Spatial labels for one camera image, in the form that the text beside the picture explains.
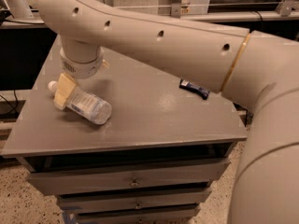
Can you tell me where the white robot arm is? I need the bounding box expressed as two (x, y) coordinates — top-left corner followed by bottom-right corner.
(38, 0), (299, 224)

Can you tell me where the middle drawer knob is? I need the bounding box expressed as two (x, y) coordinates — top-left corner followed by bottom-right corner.
(135, 203), (142, 210)

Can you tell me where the clear plastic water bottle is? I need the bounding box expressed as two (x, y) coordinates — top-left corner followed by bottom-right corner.
(48, 81), (112, 125)

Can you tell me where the top drawer knob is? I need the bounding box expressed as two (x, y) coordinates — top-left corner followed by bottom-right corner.
(130, 179), (139, 188)

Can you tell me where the dark blue snack packet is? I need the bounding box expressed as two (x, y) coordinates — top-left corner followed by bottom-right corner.
(179, 79), (209, 100)

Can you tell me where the grey drawer cabinet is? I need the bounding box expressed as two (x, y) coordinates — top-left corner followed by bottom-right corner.
(3, 44), (247, 224)

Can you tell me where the white pipe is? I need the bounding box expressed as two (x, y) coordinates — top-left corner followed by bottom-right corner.
(6, 0), (34, 19)

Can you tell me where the grey metal railing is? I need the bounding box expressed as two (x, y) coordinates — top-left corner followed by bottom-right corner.
(1, 0), (299, 25)

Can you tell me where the black cable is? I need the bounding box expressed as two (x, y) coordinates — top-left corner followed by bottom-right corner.
(0, 89), (21, 117)

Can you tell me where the drawer knob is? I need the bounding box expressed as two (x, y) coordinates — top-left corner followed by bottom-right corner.
(135, 203), (142, 210)
(130, 179), (139, 188)

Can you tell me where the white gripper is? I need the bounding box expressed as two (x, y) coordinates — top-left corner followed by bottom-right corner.
(53, 47), (110, 110)

